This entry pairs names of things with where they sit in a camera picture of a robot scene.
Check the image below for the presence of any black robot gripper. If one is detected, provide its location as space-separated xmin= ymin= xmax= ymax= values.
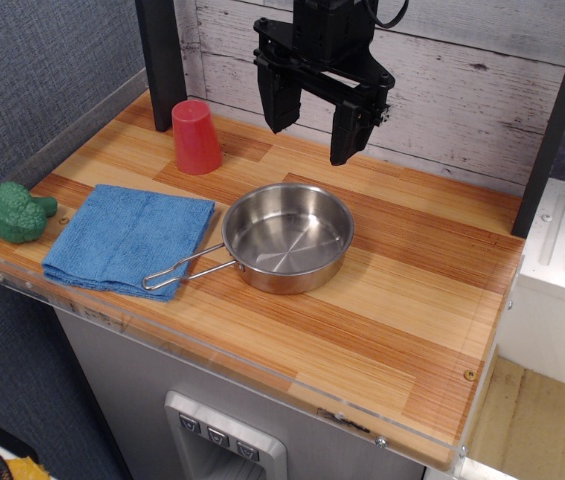
xmin=254 ymin=1 xmax=395 ymax=166

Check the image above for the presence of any red tapered cylinder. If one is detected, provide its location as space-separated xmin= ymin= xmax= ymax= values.
xmin=171 ymin=99 xmax=223 ymax=175

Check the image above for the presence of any blue folded cloth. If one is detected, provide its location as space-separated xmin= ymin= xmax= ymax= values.
xmin=42 ymin=184 xmax=215 ymax=302

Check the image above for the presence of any green toy broccoli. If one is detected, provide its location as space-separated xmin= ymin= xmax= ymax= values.
xmin=0 ymin=181 xmax=58 ymax=244

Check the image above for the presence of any silver toy fridge cabinet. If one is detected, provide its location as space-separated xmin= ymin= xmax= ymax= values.
xmin=57 ymin=310 xmax=425 ymax=479

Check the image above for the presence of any yellow object at corner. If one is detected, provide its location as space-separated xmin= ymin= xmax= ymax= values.
xmin=6 ymin=457 xmax=51 ymax=480

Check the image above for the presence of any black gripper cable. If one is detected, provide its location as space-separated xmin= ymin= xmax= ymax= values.
xmin=363 ymin=0 xmax=411 ymax=30

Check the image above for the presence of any stainless steel pot with handle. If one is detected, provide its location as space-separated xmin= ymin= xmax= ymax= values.
xmin=142 ymin=182 xmax=355 ymax=295

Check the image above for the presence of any left black vertical post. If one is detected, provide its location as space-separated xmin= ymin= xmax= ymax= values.
xmin=135 ymin=0 xmax=188 ymax=132

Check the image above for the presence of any black vertical post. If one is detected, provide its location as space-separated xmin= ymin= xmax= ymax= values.
xmin=135 ymin=0 xmax=188 ymax=132
xmin=511 ymin=73 xmax=565 ymax=239

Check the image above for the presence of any right black vertical post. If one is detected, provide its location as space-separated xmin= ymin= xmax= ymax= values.
xmin=511 ymin=73 xmax=565 ymax=239

